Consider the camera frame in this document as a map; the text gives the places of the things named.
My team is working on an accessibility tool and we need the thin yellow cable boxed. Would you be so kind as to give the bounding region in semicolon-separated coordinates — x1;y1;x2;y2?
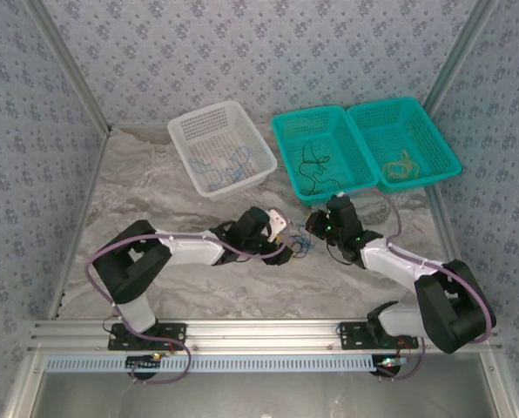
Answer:
381;161;420;180
389;147;421;175

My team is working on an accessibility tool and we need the teal plastic basket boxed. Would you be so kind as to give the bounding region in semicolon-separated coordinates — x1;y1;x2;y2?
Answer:
271;104;379;207
346;96;463;189

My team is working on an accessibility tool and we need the white plastic basket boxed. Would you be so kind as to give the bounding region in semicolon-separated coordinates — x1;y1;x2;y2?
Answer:
166;99;279;202

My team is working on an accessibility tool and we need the grey metal sheet panel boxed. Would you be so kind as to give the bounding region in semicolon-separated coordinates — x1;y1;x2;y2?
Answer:
6;353;519;418

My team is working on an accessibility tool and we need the small circuit board with LED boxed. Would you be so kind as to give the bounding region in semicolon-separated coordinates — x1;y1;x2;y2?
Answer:
125;353;163;376
374;354;408;379

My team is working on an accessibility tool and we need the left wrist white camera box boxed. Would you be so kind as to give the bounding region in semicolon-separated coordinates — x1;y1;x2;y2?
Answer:
266;207;290;239

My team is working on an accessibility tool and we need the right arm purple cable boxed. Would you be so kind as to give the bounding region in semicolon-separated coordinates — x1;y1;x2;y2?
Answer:
335;187;498;383

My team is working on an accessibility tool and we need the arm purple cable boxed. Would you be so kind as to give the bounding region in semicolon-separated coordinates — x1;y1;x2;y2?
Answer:
87;217;289;385
335;187;498;383

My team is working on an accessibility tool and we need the aluminium mounting rail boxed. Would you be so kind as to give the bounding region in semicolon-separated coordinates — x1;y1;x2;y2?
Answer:
22;317;504;354

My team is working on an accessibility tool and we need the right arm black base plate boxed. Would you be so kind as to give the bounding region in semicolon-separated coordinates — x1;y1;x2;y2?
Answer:
338;320;420;352

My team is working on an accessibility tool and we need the white slotted cable duct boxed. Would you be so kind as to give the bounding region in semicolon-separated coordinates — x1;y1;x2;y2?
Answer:
44;354;376;374

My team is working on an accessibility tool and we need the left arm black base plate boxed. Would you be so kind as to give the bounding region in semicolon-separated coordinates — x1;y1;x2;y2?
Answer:
106;321;188;352

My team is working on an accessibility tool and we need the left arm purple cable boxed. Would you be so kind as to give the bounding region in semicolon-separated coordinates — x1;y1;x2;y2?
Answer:
87;217;289;385

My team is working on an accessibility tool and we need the aluminium corner post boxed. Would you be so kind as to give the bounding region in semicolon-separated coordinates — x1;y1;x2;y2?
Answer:
420;0;501;115
24;0;114;134

